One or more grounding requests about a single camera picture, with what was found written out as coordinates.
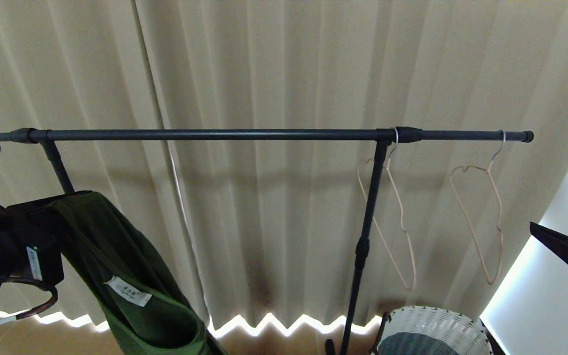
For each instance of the green printed t-shirt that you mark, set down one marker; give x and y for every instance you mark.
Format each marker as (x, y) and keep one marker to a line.
(116, 256)

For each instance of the black clothes rack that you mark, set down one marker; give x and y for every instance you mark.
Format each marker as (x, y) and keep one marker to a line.
(215, 135)

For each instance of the white laundry basket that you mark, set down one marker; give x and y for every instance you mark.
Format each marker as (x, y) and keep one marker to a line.
(427, 320)

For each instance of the pink clothes hanger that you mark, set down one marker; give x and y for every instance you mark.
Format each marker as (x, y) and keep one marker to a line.
(395, 191)
(469, 226)

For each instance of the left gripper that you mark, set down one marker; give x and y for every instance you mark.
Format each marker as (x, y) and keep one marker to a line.
(3, 251)

